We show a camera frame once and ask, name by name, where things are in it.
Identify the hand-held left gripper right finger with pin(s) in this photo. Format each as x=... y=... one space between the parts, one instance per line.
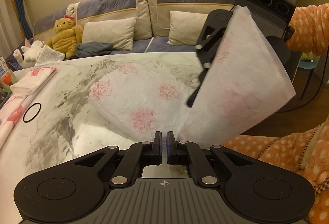
x=169 y=148

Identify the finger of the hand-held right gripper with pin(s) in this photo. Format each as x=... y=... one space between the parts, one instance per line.
x=204 y=58

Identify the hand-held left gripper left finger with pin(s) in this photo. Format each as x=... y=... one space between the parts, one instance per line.
x=157 y=148

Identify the white pink-printed shopping bag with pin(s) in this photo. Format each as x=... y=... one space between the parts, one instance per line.
x=144 y=100

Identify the person's right forearm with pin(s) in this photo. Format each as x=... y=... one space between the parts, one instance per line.
x=311 y=28

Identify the folded pink bag red print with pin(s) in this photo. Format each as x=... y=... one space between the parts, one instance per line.
x=30 y=80

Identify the folded white pink bag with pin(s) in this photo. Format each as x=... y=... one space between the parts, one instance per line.
x=10 y=116

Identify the beige pillow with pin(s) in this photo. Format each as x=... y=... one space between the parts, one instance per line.
x=185 y=28
x=110 y=33

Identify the blue round stool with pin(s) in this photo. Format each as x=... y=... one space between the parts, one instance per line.
x=308 y=64

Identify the person's orange dotted robe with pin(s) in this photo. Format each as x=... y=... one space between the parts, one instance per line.
x=270 y=152

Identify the grey clothing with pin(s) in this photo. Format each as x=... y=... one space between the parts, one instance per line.
x=93 y=49

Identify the yellow cat plush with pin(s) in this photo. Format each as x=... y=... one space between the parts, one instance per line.
x=65 y=38

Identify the white lace cloth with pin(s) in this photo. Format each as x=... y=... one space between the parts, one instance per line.
x=48 y=56

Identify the green orange toy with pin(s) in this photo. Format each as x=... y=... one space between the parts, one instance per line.
x=7 y=80

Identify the milk carton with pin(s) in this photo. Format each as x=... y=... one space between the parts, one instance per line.
x=2 y=68

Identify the blue curtain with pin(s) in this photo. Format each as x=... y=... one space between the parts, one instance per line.
x=18 y=0

